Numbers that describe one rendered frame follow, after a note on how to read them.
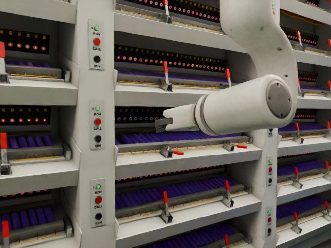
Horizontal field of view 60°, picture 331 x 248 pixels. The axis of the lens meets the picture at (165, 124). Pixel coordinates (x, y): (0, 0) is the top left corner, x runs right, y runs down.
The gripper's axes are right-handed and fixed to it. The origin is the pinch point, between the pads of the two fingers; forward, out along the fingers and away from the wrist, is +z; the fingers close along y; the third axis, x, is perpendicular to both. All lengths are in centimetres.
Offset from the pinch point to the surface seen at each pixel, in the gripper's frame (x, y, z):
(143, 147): 4.5, -2.2, 17.6
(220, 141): 4.3, -34.1, 17.9
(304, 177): 25, -92, 24
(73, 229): 24.4, 18.6, 20.7
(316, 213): 44, -104, 28
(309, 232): 48, -86, 21
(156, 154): 7.0, -6.3, 16.8
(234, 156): 10.0, -36.9, 14.8
